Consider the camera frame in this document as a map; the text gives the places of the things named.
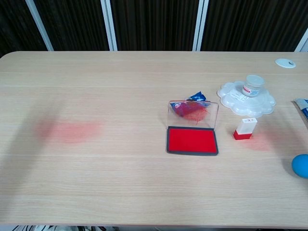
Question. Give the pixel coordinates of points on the white and red stamp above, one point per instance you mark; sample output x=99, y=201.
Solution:
x=245, y=127

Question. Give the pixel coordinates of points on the red ink pad clear lid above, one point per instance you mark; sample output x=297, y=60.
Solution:
x=190, y=142

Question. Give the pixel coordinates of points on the blue cookie packet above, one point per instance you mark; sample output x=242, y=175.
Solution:
x=198, y=96

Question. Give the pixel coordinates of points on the white flower-shaped palette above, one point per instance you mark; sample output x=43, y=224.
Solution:
x=255, y=106

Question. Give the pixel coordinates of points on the small clear jar white lid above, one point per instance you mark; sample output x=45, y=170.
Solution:
x=252, y=86

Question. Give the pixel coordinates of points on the white round table grommet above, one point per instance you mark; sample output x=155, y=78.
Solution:
x=284, y=63

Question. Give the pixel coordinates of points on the white blue toothpaste tube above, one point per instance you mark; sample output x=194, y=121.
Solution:
x=303, y=108

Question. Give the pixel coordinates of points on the blue ball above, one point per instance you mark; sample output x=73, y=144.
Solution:
x=301, y=166

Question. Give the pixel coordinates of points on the white partition post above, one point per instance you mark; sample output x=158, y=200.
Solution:
x=303, y=44
x=200, y=26
x=39, y=26
x=109, y=26

